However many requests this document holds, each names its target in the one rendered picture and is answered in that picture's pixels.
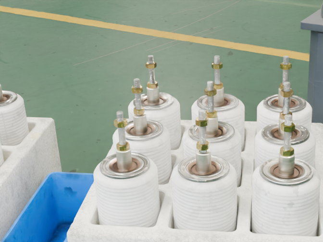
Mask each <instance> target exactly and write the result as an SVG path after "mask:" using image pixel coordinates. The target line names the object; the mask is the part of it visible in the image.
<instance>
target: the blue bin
mask: <svg viewBox="0 0 323 242"><path fill-rule="evenodd" d="M93 182H94V176H93V173H75V172H51V173H49V174H48V175H47V176H46V177H45V179H44V180H43V182H42V183H41V185H40V186H39V187H38V189H37V190H36V192H35V193H34V195H33V196H32V197H31V199H30V200H29V202H28V203H27V205H26V206H25V208H24V209H23V210H22V212H21V214H20V215H19V216H18V218H17V219H16V221H15V222H14V223H13V225H12V226H11V228H10V229H9V231H8V232H7V233H6V235H5V236H4V238H3V239H2V241H1V242H68V240H67V232H68V230H69V228H70V226H71V224H72V223H73V221H74V218H75V216H76V214H77V212H78V210H79V208H80V207H81V205H82V203H83V201H84V199H85V197H86V195H87V193H88V191H89V189H90V187H91V185H92V184H93Z"/></svg>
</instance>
